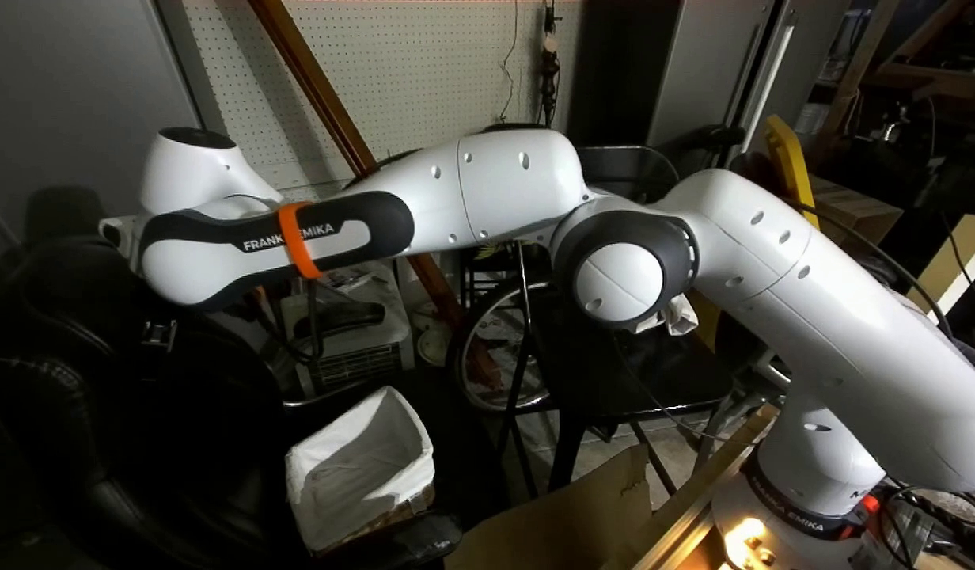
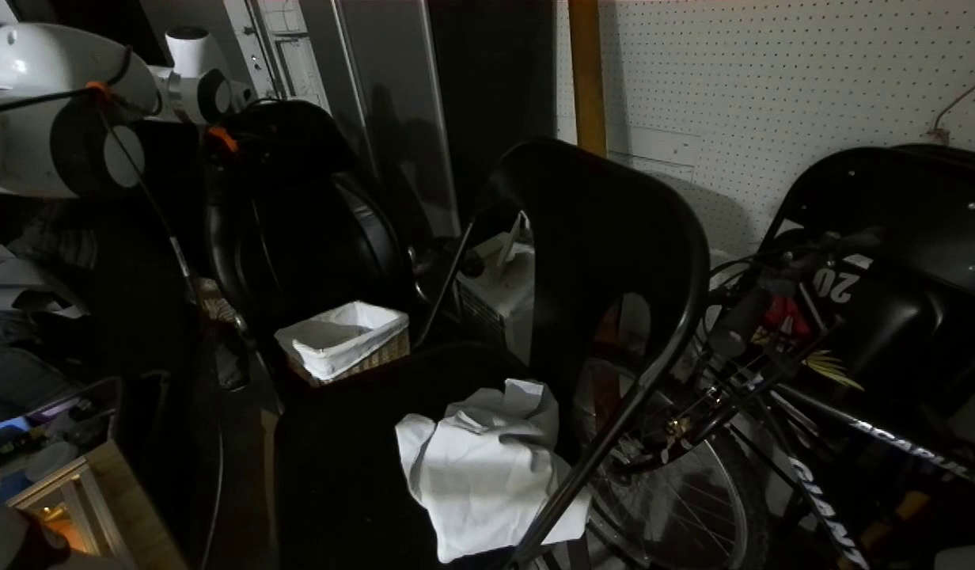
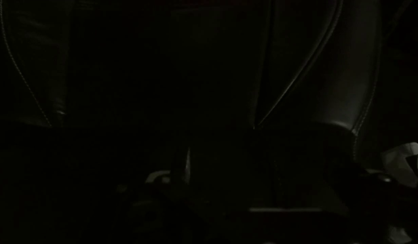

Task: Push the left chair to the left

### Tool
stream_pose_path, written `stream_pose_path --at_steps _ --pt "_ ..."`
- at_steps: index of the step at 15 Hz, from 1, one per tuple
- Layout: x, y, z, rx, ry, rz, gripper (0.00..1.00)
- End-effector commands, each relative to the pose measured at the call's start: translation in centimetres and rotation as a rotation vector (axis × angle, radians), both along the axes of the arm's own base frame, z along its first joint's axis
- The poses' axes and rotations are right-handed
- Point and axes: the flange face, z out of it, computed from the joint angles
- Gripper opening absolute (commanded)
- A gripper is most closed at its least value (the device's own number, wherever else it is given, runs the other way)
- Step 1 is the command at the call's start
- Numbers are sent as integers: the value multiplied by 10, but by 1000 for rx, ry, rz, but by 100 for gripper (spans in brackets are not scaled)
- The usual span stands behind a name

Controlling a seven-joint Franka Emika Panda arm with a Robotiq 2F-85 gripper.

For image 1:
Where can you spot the black office chair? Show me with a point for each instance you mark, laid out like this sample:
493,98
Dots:
155,436

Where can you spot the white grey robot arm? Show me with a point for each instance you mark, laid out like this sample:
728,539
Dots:
874,388

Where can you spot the black chair with seat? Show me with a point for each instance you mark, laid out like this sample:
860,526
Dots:
600,327

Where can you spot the bicycle wheel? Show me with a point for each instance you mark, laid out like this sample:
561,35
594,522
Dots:
487,352

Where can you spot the crumpled white cloth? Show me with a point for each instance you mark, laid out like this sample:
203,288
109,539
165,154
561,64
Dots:
681,318

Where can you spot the white bin with liner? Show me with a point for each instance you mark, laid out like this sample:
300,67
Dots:
359,469

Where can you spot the long brown wooden plank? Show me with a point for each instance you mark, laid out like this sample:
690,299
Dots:
319,89

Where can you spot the cardboard box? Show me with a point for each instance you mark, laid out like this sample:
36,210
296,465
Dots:
577,526

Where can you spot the yellow bar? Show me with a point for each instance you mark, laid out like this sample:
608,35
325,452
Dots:
790,162

